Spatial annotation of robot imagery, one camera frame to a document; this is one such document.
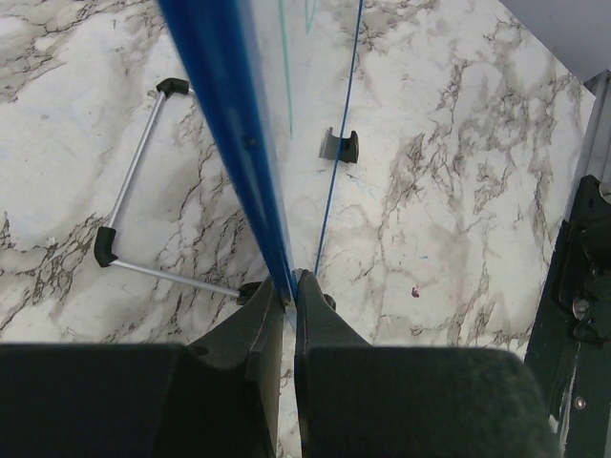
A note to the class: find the blue framed whiteboard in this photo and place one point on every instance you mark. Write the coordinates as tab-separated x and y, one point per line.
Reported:
273	81

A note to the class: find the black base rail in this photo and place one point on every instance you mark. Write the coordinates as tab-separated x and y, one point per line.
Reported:
569	348

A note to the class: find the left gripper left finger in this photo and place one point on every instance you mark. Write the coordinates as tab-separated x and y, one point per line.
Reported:
215	397

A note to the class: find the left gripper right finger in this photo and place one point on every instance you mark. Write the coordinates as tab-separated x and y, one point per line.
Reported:
356	399

